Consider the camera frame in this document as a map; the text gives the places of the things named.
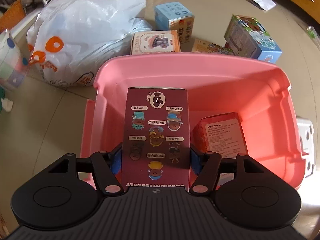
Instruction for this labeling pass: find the red white toy box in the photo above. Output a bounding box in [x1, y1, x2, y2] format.
[192, 112, 248, 158]

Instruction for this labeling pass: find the maroon cartoon toy box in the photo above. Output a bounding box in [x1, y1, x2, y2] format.
[121, 88, 190, 189]

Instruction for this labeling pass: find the pink plastic storage bin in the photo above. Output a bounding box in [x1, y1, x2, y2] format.
[80, 53, 306, 188]

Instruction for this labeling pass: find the yellow flat toy box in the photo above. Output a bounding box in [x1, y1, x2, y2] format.
[191, 38, 234, 55]

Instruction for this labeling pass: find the cream orange toy box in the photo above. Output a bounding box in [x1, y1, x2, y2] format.
[131, 30, 181, 55]

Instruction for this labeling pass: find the blue green toy box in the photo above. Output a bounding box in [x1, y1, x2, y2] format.
[224, 15, 282, 63]

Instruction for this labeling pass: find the white orange plastic bag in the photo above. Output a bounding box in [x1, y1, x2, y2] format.
[27, 0, 151, 87]

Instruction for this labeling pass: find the light blue toy box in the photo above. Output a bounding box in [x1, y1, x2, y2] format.
[154, 2, 195, 43]

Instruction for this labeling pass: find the white bin lid pink handle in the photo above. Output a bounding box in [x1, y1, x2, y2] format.
[297, 117, 315, 178]

